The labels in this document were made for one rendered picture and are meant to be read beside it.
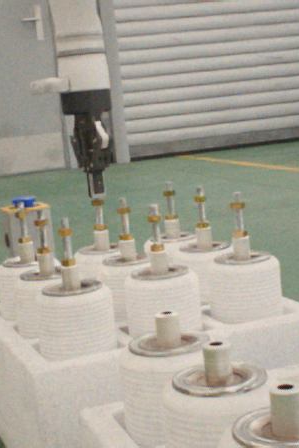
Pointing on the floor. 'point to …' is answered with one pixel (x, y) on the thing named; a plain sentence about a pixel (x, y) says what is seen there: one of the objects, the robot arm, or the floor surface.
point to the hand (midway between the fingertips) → (95, 184)
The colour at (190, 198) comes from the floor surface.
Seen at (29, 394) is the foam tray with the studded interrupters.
